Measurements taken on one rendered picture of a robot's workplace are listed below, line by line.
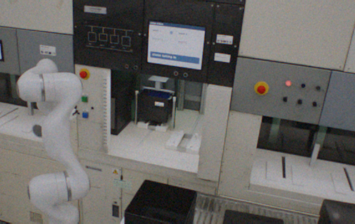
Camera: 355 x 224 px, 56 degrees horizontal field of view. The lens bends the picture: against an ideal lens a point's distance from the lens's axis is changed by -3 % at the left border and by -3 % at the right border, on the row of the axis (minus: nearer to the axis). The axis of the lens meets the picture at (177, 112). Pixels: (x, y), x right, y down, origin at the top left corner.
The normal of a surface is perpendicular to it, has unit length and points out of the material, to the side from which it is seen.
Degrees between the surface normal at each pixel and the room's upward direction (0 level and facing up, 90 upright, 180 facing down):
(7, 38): 90
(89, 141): 90
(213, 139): 90
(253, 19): 90
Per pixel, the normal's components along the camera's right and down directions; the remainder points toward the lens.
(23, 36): -0.25, 0.36
